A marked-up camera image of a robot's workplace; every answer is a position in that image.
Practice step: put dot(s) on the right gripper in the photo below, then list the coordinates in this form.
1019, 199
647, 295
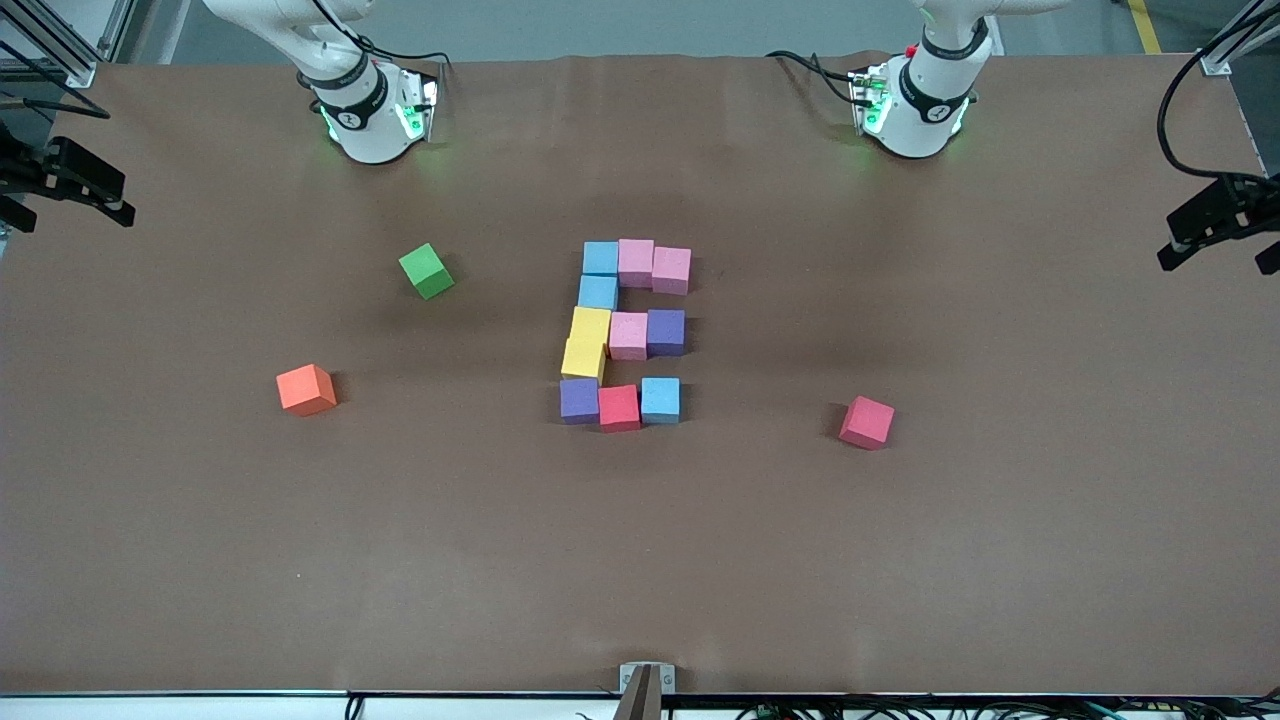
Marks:
62, 166

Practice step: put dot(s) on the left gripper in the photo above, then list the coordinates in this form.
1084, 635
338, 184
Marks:
1222, 203

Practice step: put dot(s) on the blue foam cube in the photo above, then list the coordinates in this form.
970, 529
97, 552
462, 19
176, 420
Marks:
600, 258
598, 293
660, 400

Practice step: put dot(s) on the yellow foam cube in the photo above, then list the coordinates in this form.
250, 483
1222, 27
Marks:
583, 359
591, 325

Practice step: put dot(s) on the purple foam cube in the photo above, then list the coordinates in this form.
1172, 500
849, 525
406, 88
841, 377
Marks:
579, 400
667, 333

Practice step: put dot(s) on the pink foam cube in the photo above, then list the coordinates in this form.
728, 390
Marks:
628, 336
671, 271
636, 263

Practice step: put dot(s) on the red foam cube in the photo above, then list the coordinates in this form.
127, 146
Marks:
619, 408
866, 423

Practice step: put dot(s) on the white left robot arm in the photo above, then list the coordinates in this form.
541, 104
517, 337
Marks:
925, 120

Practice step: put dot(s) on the arm base box green light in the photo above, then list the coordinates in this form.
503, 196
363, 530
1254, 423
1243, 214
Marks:
868, 100
418, 105

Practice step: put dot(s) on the orange foam cube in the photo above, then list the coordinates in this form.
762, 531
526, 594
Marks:
305, 390

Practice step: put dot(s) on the green foam cube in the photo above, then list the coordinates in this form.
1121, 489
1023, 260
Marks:
426, 272

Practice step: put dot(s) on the brown paper table cover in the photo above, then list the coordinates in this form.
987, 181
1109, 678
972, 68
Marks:
640, 560

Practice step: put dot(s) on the aluminium frame post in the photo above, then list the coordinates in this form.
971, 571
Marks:
60, 58
1222, 60

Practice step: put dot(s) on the grey metal mounting bracket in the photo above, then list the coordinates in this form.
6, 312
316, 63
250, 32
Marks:
628, 680

